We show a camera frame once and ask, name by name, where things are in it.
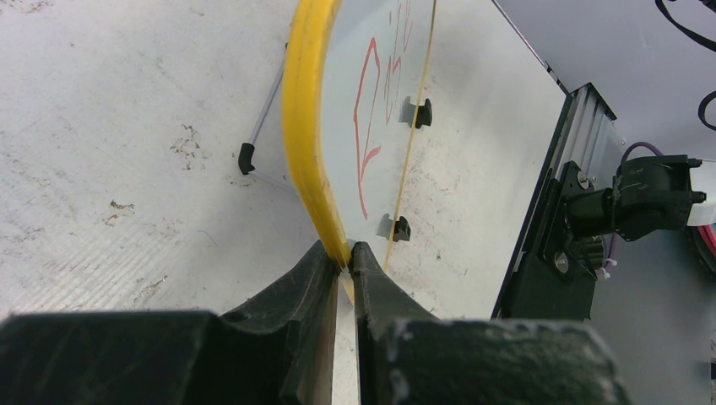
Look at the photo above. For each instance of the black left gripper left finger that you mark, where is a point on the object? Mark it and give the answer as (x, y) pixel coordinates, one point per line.
(285, 335)

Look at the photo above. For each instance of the aluminium frame rail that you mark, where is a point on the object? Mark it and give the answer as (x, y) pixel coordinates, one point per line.
(588, 137)

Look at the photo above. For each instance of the black-footed wire whiteboard stand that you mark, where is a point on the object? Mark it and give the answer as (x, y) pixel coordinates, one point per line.
(252, 151)

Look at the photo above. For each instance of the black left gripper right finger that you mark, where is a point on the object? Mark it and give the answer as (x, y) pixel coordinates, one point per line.
(407, 355)

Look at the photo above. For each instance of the yellow-framed whiteboard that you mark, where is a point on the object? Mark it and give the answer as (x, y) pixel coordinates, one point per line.
(352, 100)

